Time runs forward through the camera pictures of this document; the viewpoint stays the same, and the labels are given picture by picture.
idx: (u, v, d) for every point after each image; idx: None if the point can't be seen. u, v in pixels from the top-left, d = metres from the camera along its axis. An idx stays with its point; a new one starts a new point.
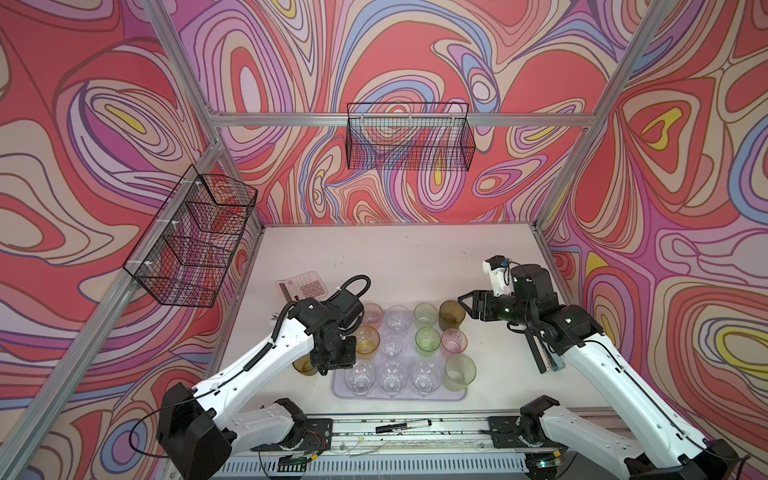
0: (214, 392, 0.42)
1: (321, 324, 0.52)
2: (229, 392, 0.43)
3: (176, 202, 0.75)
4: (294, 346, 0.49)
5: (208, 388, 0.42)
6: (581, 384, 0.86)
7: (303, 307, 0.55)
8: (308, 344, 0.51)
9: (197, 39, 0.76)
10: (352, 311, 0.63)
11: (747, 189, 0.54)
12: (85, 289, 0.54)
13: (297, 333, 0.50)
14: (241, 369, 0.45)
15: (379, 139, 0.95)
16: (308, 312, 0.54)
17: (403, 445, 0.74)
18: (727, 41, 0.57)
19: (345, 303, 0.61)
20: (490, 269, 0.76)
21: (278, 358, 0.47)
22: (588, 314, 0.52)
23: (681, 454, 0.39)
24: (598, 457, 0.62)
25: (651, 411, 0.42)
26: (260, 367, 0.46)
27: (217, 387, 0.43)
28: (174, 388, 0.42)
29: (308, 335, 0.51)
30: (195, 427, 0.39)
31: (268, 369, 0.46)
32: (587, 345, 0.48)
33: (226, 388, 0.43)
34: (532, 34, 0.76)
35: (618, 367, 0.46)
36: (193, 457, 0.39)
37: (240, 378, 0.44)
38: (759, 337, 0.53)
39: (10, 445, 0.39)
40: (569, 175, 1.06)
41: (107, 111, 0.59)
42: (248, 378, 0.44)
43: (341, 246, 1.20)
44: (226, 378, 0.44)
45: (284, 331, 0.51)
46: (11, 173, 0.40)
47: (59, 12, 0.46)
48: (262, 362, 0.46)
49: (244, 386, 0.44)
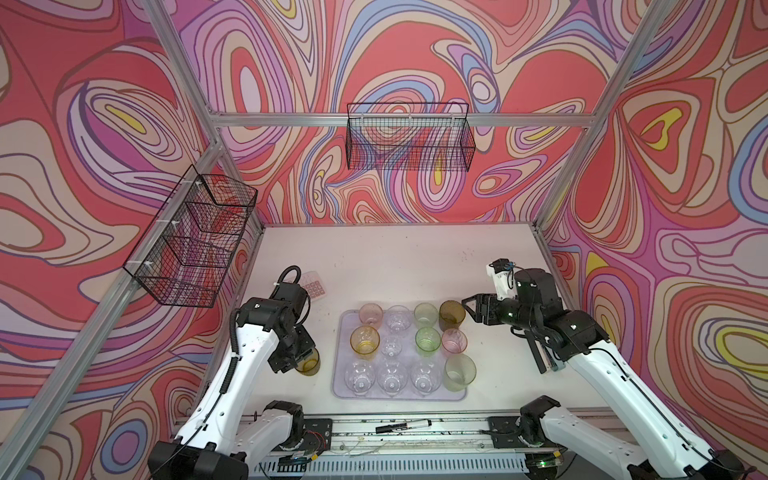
0: (203, 428, 0.40)
1: (275, 316, 0.51)
2: (218, 420, 0.41)
3: (176, 203, 0.75)
4: (259, 348, 0.48)
5: (194, 428, 0.40)
6: (581, 384, 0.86)
7: (250, 308, 0.52)
8: (272, 340, 0.50)
9: (197, 40, 0.76)
10: (298, 297, 0.63)
11: (747, 189, 0.54)
12: (86, 289, 0.54)
13: (257, 335, 0.49)
14: (219, 394, 0.43)
15: (379, 139, 0.95)
16: (258, 312, 0.52)
17: (403, 445, 0.74)
18: (728, 40, 0.57)
19: (289, 293, 0.61)
20: (494, 273, 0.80)
21: (250, 365, 0.46)
22: (594, 320, 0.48)
23: (687, 465, 0.38)
24: (599, 463, 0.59)
25: (656, 420, 0.42)
26: (236, 384, 0.44)
27: (204, 422, 0.40)
28: (155, 448, 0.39)
29: (268, 331, 0.50)
30: (202, 465, 0.37)
31: (244, 380, 0.45)
32: (593, 353, 0.47)
33: (213, 417, 0.41)
34: (532, 34, 0.76)
35: (623, 375, 0.45)
36: None
37: (222, 403, 0.42)
38: (759, 337, 0.53)
39: (9, 446, 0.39)
40: (569, 175, 1.06)
41: (107, 111, 0.59)
42: (230, 399, 0.43)
43: (342, 246, 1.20)
44: (208, 411, 0.41)
45: (242, 341, 0.48)
46: (12, 173, 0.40)
47: (58, 12, 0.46)
48: (236, 378, 0.44)
49: (230, 408, 0.42)
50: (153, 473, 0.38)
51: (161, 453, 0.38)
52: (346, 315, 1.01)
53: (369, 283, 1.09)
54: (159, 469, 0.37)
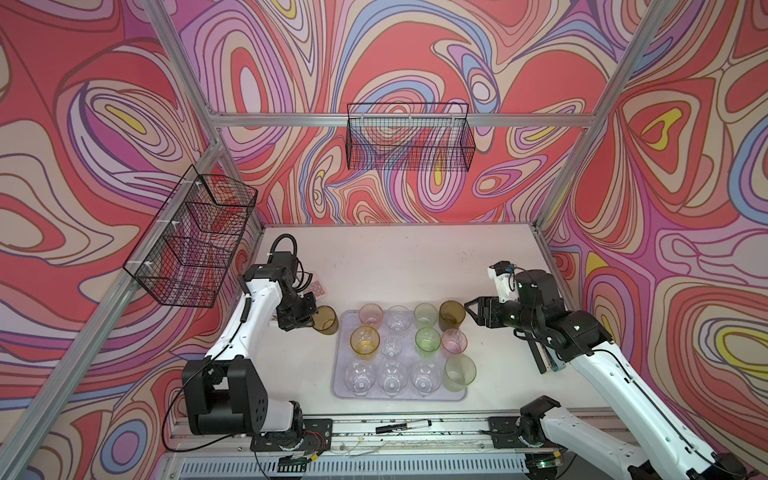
0: (229, 346, 0.45)
1: (278, 271, 0.59)
2: (242, 341, 0.46)
3: (176, 203, 0.75)
4: (268, 292, 0.55)
5: (222, 346, 0.45)
6: (581, 384, 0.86)
7: (254, 269, 0.60)
8: (278, 289, 0.58)
9: (197, 40, 0.76)
10: (293, 262, 0.71)
11: (748, 189, 0.53)
12: (86, 289, 0.54)
13: (265, 283, 0.56)
14: (239, 322, 0.49)
15: (379, 139, 0.95)
16: (262, 271, 0.59)
17: (403, 445, 0.74)
18: (727, 41, 0.57)
19: (283, 258, 0.68)
20: (495, 276, 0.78)
21: (263, 303, 0.53)
22: (596, 321, 0.50)
23: (689, 469, 0.38)
24: (599, 463, 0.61)
25: (659, 424, 0.41)
26: (254, 315, 0.50)
27: (229, 343, 0.46)
28: (186, 366, 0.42)
29: (274, 281, 0.57)
30: (233, 372, 0.42)
31: (261, 314, 0.51)
32: (596, 355, 0.47)
33: (237, 339, 0.46)
34: (533, 33, 0.76)
35: (626, 377, 0.45)
36: (244, 392, 0.42)
37: (242, 330, 0.48)
38: (759, 336, 0.53)
39: (9, 447, 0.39)
40: (569, 175, 1.06)
41: (107, 112, 0.59)
42: (250, 326, 0.49)
43: (342, 246, 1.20)
44: (232, 334, 0.47)
45: (252, 288, 0.55)
46: (11, 173, 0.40)
47: (58, 12, 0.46)
48: (252, 312, 0.51)
49: (251, 333, 0.48)
50: (187, 386, 0.42)
51: (191, 370, 0.42)
52: (346, 315, 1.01)
53: (369, 283, 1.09)
54: (189, 383, 0.42)
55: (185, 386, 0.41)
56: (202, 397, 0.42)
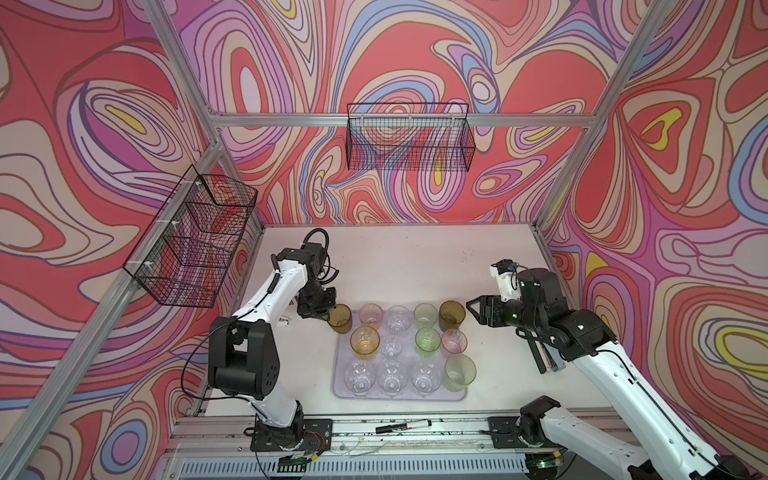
0: (253, 309, 0.50)
1: (307, 256, 0.63)
2: (266, 308, 0.50)
3: (176, 203, 0.75)
4: (295, 273, 0.59)
5: (248, 308, 0.50)
6: (581, 383, 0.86)
7: (286, 250, 0.65)
8: (304, 273, 0.62)
9: (197, 40, 0.76)
10: (322, 254, 0.75)
11: (747, 189, 0.54)
12: (86, 289, 0.54)
13: (294, 264, 0.61)
14: (266, 292, 0.53)
15: (379, 139, 0.95)
16: (293, 253, 0.64)
17: (403, 445, 0.74)
18: (727, 41, 0.57)
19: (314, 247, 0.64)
20: (498, 274, 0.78)
21: (290, 282, 0.57)
22: (601, 320, 0.49)
23: (692, 471, 0.38)
24: (598, 463, 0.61)
25: (662, 424, 0.41)
26: (280, 289, 0.55)
27: (255, 306, 0.50)
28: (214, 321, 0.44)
29: (302, 264, 0.61)
30: (254, 333, 0.45)
31: (287, 291, 0.56)
32: (600, 355, 0.46)
33: (262, 305, 0.51)
34: (532, 34, 0.76)
35: (630, 377, 0.44)
36: (261, 353, 0.45)
37: (267, 299, 0.52)
38: (758, 336, 0.53)
39: (9, 446, 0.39)
40: (569, 176, 1.06)
41: (107, 112, 0.59)
42: (274, 296, 0.53)
43: (341, 246, 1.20)
44: (259, 300, 0.52)
45: (283, 267, 0.60)
46: (11, 173, 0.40)
47: (58, 12, 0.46)
48: (279, 286, 0.55)
49: (275, 302, 0.52)
50: (212, 338, 0.46)
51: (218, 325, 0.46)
52: None
53: (369, 283, 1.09)
54: (215, 336, 0.46)
55: (210, 339, 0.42)
56: (222, 352, 0.46)
